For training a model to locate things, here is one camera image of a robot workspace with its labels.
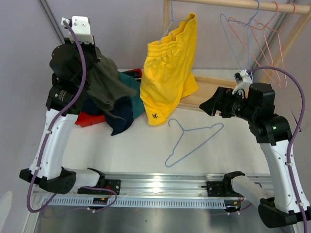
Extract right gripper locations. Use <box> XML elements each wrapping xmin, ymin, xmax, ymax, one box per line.
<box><xmin>199</xmin><ymin>86</ymin><xmax>257</xmax><ymax>122</ymax></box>

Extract olive green shorts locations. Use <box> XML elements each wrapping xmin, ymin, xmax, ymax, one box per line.
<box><xmin>87</xmin><ymin>48</ymin><xmax>134</xmax><ymax>112</ymax></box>

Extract blue hanger of olive shorts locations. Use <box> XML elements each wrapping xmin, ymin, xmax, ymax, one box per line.
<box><xmin>164</xmin><ymin>118</ymin><xmax>225</xmax><ymax>168</ymax></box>

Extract dark grey shorts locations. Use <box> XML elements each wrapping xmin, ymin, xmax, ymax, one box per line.
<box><xmin>122</xmin><ymin>69</ymin><xmax>142</xmax><ymax>79</ymax></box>

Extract navy blue shorts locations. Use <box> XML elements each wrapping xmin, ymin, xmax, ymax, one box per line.
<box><xmin>82</xmin><ymin>96</ymin><xmax>134</xmax><ymax>136</ymax></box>

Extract teal green shorts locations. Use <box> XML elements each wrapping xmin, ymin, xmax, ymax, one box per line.
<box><xmin>119</xmin><ymin>72</ymin><xmax>144</xmax><ymax>119</ymax></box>

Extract blue hanger of navy shorts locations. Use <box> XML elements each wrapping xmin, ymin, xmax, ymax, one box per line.
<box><xmin>219</xmin><ymin>0</ymin><xmax>261</xmax><ymax>70</ymax></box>

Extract pink hanger of teal shorts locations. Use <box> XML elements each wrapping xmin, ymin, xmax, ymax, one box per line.
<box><xmin>219</xmin><ymin>0</ymin><xmax>287</xmax><ymax>89</ymax></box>

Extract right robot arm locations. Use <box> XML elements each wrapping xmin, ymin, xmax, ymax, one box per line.
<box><xmin>199</xmin><ymin>83</ymin><xmax>311</xmax><ymax>228</ymax></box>

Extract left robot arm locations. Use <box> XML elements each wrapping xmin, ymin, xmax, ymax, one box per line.
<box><xmin>19</xmin><ymin>39</ymin><xmax>105</xmax><ymax>194</ymax></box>

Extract yellow shorts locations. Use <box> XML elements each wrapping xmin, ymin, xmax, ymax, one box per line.
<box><xmin>140</xmin><ymin>13</ymin><xmax>199</xmax><ymax>126</ymax></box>

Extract blue hanger of yellow shorts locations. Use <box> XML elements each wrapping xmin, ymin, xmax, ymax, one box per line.
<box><xmin>157</xmin><ymin>0</ymin><xmax>186</xmax><ymax>45</ymax></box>

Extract wooden clothes rack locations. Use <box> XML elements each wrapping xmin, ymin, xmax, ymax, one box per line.
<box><xmin>177</xmin><ymin>0</ymin><xmax>311</xmax><ymax>112</ymax></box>

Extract red plastic bin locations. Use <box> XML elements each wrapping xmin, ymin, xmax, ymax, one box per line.
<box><xmin>75</xmin><ymin>79</ymin><xmax>140</xmax><ymax>128</ymax></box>

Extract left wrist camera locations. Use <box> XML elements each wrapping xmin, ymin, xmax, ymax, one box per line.
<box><xmin>61</xmin><ymin>16</ymin><xmax>95</xmax><ymax>45</ymax></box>

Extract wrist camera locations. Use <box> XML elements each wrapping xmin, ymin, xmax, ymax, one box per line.
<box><xmin>232</xmin><ymin>70</ymin><xmax>253</xmax><ymax>94</ymax></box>
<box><xmin>61</xmin><ymin>16</ymin><xmax>95</xmax><ymax>45</ymax></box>

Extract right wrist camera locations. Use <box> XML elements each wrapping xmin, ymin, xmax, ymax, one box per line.
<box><xmin>232</xmin><ymin>70</ymin><xmax>253</xmax><ymax>94</ymax></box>

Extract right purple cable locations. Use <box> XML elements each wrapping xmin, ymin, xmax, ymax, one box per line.
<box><xmin>218</xmin><ymin>67</ymin><xmax>311</xmax><ymax>233</ymax></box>

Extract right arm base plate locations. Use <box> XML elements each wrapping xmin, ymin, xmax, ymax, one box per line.
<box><xmin>201</xmin><ymin>181</ymin><xmax>240</xmax><ymax>198</ymax></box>

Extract aluminium rail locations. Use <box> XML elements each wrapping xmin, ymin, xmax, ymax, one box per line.
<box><xmin>31</xmin><ymin>169</ymin><xmax>236</xmax><ymax>199</ymax></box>

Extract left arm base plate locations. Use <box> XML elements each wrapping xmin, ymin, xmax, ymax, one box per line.
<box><xmin>77</xmin><ymin>179</ymin><xmax>121</xmax><ymax>195</ymax></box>

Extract slotted cable duct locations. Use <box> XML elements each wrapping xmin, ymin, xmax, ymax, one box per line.
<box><xmin>50</xmin><ymin>197</ymin><xmax>226</xmax><ymax>209</ymax></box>

